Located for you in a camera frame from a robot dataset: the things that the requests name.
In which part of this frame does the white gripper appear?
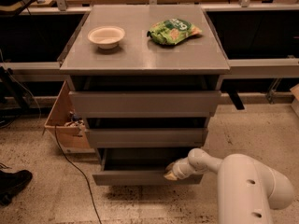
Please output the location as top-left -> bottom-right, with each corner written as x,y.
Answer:
164,158 -> 194,181

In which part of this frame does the grey bottom drawer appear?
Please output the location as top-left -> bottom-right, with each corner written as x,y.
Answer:
93,147 -> 202,186

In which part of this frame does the grey drawer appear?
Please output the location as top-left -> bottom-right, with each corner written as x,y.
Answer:
69,75 -> 221,118
86,118 -> 207,147
93,147 -> 202,186

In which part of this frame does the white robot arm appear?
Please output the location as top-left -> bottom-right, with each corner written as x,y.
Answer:
164,148 -> 294,224

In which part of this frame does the grey middle drawer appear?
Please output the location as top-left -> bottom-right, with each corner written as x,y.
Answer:
86,118 -> 207,147

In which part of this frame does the grey drawer cabinet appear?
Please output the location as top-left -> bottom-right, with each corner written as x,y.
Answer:
56,5 -> 231,170

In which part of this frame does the grey top drawer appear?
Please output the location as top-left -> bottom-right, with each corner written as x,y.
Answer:
69,75 -> 221,118

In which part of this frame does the wooden box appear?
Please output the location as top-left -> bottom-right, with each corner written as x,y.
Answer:
44,81 -> 92,152

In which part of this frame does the green snack bag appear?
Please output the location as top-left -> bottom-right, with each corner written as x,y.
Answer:
147,18 -> 202,46

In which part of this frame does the white paper bowl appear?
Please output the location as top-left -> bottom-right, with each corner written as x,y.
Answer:
88,26 -> 125,49

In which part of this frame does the black shoe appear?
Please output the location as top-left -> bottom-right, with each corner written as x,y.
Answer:
0,170 -> 33,206

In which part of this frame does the black floor cable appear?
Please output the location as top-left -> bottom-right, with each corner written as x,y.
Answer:
53,124 -> 104,224

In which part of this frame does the grey metal rail frame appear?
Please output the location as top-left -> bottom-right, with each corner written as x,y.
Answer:
0,3 -> 299,110

